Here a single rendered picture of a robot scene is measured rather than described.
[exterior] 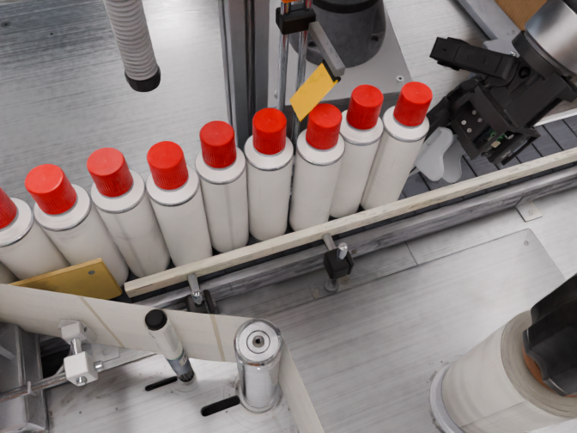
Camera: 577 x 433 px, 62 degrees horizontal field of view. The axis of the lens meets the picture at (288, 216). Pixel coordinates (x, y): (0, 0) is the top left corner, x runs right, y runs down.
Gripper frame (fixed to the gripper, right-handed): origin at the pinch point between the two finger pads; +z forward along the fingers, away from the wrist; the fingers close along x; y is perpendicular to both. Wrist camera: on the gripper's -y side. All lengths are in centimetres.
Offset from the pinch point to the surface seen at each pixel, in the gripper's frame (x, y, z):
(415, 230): 4.2, 5.9, 6.7
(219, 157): -28.3, 1.6, 0.9
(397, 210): -1.8, 4.8, 3.8
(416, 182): 5.2, -0.1, 3.3
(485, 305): 4.8, 19.1, 3.6
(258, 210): -19.5, 1.7, 8.7
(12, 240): -44.0, 2.7, 13.1
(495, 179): 10.9, 4.7, -4.0
